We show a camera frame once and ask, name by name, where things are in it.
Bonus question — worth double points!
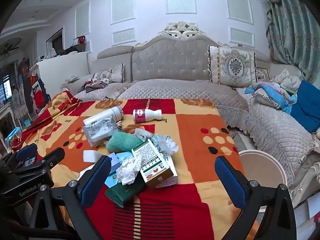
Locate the white tissue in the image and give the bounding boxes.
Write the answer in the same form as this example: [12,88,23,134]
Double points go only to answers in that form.
[116,156,142,185]

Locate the dark wooden door frame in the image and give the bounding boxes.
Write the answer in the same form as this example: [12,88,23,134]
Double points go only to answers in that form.
[46,27,64,55]

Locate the red white hanging garment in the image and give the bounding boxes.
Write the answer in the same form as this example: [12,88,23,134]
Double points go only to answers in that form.
[30,75,52,113]

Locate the white green carton box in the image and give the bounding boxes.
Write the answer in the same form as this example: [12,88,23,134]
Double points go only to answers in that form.
[132,139,178,188]

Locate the white paper sheet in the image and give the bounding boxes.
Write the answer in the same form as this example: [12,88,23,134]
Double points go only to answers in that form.
[306,192,320,220]

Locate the beige crumpled clothes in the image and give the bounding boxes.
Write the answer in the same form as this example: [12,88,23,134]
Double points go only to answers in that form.
[271,69,302,93]

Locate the blue colourful blanket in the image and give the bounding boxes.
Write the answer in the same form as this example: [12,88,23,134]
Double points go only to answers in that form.
[245,81,298,114]

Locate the dark green packet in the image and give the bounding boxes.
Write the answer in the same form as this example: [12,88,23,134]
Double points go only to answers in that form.
[104,177,147,208]

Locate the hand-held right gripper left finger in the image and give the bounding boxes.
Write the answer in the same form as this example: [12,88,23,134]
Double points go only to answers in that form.
[29,155,112,240]

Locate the silver foil packet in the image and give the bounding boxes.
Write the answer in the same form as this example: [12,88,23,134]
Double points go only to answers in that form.
[82,120,119,147]

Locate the teal floral curtain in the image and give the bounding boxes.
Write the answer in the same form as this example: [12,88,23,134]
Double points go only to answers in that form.
[260,0,320,83]

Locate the white cylinder bottle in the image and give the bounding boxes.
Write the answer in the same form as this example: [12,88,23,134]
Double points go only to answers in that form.
[83,106,124,127]

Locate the blue cushion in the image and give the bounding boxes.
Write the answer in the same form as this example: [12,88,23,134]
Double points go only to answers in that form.
[291,80,320,133]

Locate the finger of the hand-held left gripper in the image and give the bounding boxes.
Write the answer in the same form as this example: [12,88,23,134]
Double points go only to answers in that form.
[16,144,38,162]
[15,147,65,178]

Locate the beige round bin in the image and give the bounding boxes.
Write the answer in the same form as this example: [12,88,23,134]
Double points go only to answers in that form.
[237,149,288,188]

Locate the light blue wipes packet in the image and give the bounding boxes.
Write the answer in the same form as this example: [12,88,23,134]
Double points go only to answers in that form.
[104,151,137,188]

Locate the dark clothes pile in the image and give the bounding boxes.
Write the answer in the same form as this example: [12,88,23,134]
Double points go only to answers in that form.
[79,79,110,93]

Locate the white cabinet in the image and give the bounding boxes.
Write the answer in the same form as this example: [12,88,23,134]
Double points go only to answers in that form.
[30,51,90,98]

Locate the large ornate patterned pillow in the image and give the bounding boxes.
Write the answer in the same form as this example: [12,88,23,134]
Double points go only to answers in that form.
[208,45,258,88]

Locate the clear plastic wrapper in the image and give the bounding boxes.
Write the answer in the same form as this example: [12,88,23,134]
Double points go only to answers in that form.
[151,134,178,155]

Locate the beige quilted sofa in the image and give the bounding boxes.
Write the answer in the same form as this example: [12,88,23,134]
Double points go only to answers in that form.
[61,21,320,208]

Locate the small ornate fringed pillow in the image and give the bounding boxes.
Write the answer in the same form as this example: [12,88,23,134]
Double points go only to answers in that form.
[92,64,125,83]

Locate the white bottle pink label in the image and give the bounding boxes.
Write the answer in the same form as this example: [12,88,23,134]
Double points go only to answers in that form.
[133,109,162,123]

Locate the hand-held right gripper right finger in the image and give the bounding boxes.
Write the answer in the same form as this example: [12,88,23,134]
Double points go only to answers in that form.
[214,156,297,240]

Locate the small white packet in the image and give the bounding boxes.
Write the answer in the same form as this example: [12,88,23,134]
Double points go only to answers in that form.
[135,128,153,142]

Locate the beige fringed pillow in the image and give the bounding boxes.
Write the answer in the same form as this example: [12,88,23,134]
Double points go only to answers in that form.
[252,87,283,109]

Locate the small ornate patterned pillow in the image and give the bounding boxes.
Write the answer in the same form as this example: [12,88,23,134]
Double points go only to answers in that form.
[255,67,271,83]

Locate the green fluffy cloth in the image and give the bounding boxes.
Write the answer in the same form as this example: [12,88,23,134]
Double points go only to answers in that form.
[106,131,145,153]

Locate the red orange printed blanket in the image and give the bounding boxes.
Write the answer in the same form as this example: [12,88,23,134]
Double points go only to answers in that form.
[11,91,247,240]

